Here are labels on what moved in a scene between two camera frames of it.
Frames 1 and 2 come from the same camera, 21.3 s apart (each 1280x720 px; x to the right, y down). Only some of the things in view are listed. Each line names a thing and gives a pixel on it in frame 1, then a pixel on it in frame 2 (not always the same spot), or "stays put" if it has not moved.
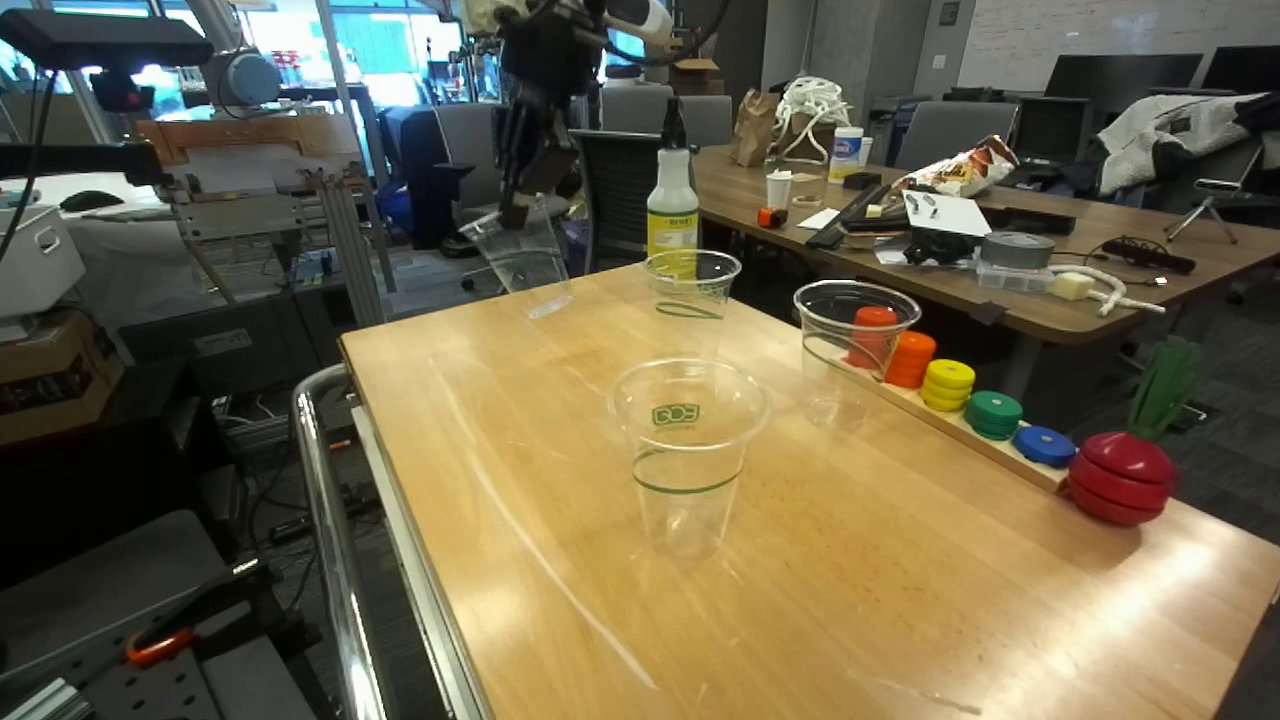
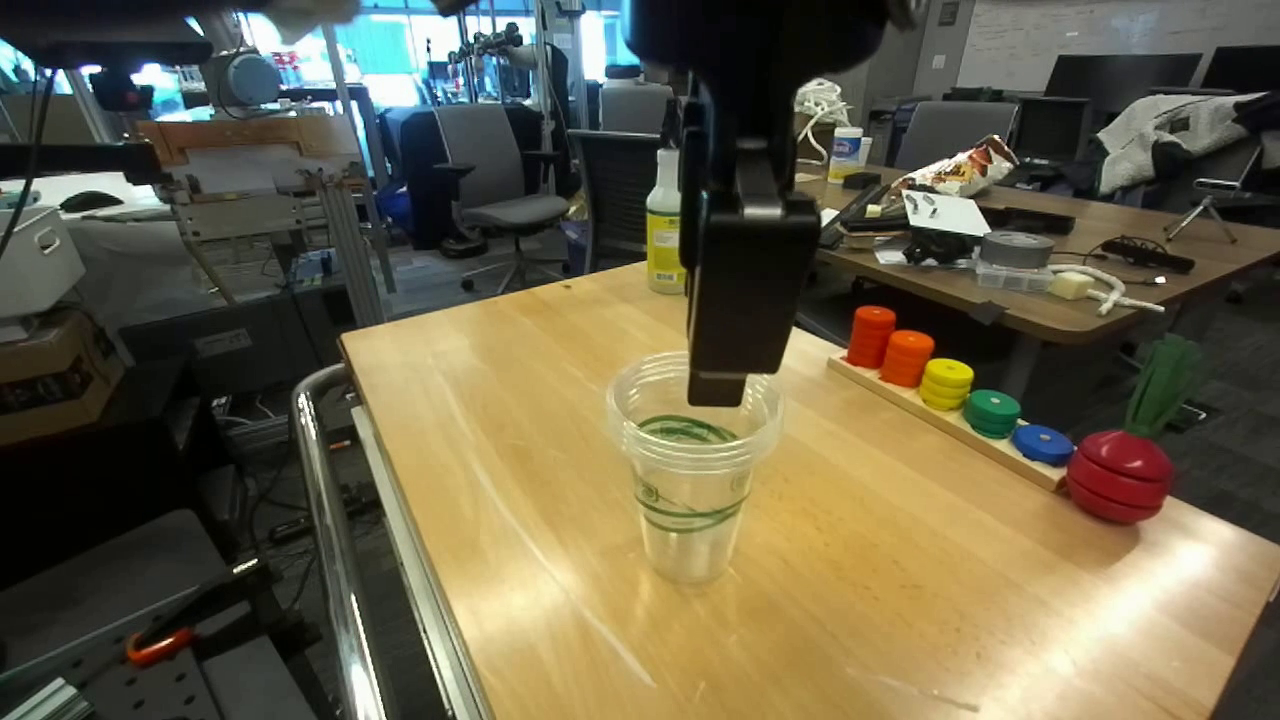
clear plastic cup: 692,283 -> 676,448
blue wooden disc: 1045,445 stays put
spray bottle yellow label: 674,209 stays put
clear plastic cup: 853,322 -> 691,463
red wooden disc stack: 874,333 stays put
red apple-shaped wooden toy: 1121,479 stays put
